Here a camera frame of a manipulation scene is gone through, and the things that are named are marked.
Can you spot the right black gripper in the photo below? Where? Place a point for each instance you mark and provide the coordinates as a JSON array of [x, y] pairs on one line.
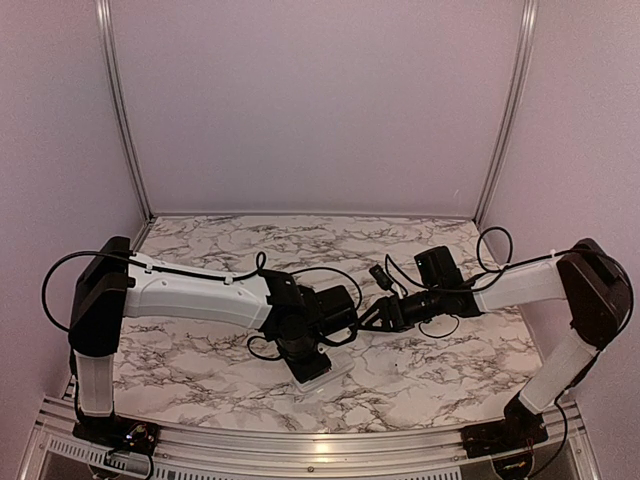
[[390, 309]]

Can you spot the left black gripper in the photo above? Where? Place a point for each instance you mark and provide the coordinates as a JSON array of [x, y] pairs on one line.
[[308, 371]]

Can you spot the white remote control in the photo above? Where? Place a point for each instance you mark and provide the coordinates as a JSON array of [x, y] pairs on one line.
[[342, 363]]

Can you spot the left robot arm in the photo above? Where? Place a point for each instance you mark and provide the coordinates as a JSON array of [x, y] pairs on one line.
[[120, 284]]

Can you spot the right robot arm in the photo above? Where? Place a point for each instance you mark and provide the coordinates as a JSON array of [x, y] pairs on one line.
[[595, 287]]

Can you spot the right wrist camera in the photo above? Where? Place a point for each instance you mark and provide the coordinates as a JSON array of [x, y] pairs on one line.
[[383, 280]]

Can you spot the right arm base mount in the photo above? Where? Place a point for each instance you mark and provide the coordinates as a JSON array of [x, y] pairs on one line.
[[495, 438]]

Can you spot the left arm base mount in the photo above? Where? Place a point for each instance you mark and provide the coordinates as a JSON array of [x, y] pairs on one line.
[[119, 433]]

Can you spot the front aluminium rail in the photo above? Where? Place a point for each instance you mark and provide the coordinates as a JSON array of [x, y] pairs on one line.
[[189, 452]]

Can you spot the right aluminium frame post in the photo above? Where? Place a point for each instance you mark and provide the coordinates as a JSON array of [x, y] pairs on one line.
[[514, 97]]

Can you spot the aluminium frame post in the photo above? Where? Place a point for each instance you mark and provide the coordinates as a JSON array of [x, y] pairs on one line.
[[114, 80], [514, 97]]

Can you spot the left aluminium frame post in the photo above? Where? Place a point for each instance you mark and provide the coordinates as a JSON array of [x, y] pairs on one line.
[[114, 80]]

